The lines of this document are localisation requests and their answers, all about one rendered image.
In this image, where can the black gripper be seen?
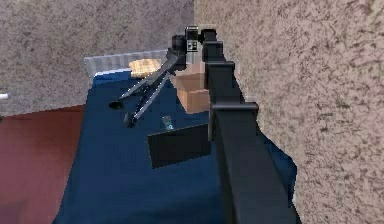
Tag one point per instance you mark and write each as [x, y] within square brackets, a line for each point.
[178, 50]

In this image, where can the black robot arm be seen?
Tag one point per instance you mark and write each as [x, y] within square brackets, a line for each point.
[246, 156]

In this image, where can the black laptop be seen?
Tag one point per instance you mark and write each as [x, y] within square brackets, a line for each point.
[180, 145]

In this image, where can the blue bed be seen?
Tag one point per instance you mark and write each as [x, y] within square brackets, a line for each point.
[133, 166]

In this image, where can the yellow checked pillow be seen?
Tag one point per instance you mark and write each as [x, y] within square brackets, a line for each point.
[144, 66]

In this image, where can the brown cardboard box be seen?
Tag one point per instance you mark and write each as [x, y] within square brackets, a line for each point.
[193, 90]

